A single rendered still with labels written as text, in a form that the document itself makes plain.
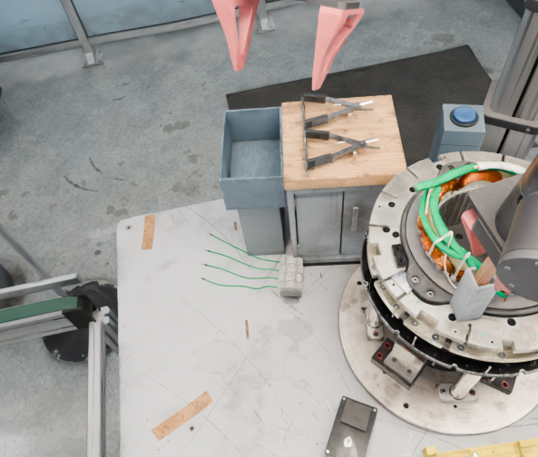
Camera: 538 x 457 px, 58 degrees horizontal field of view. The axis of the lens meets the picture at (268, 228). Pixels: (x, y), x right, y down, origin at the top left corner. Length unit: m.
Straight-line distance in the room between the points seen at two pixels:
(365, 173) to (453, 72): 1.96
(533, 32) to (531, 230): 0.72
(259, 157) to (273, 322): 0.32
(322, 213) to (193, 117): 1.73
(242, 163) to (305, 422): 0.48
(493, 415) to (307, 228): 0.45
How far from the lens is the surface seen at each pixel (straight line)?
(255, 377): 0.95
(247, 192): 0.84
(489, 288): 0.59
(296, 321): 0.98
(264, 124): 0.95
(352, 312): 0.97
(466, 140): 0.96
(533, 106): 1.15
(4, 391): 2.07
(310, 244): 0.98
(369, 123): 0.89
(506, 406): 0.96
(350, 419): 0.87
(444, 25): 3.08
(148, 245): 1.13
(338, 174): 0.81
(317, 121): 0.85
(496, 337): 0.67
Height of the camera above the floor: 1.68
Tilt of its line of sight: 55 degrees down
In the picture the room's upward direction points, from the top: 9 degrees counter-clockwise
